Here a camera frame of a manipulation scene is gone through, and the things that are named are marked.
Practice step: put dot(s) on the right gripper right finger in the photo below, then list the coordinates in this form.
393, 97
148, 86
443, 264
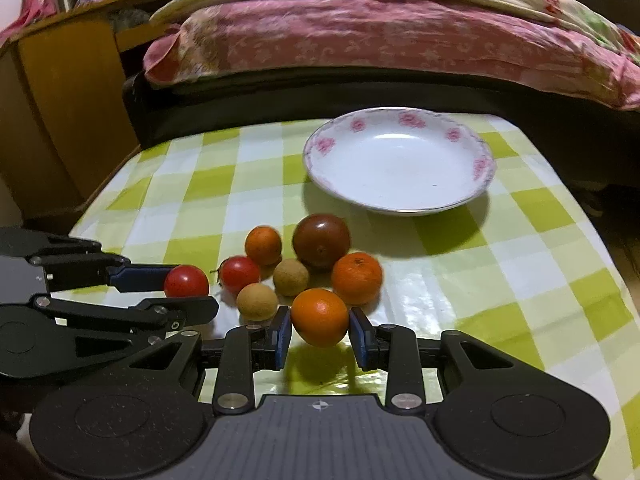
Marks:
394, 349

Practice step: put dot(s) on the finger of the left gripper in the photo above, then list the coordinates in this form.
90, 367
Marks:
68, 272
152, 315

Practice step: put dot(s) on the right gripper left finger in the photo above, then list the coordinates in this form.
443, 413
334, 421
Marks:
247, 351

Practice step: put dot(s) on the red cherry tomato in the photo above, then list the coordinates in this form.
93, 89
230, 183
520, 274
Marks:
186, 281

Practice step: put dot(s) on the tan longan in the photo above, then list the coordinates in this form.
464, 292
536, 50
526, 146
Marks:
257, 302
290, 277

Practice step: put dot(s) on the orange mandarin front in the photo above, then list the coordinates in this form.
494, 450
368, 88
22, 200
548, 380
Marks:
320, 317

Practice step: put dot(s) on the red cherry tomato stemmed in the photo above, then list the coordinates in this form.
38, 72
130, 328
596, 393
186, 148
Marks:
236, 272

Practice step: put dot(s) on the small orange mandarin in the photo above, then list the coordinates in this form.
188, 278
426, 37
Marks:
263, 245

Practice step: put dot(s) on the dark red tomato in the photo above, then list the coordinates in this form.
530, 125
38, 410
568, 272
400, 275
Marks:
320, 240

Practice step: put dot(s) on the wooden cabinet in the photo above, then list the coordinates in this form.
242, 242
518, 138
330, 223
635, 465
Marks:
64, 126

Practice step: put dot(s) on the green checkered tablecloth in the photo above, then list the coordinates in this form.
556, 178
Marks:
522, 268

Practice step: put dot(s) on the white floral plate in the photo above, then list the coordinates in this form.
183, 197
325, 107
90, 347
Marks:
399, 160

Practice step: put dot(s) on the pink floral quilt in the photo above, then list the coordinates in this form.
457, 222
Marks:
558, 46

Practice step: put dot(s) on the dark bed frame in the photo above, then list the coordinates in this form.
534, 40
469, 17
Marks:
591, 146

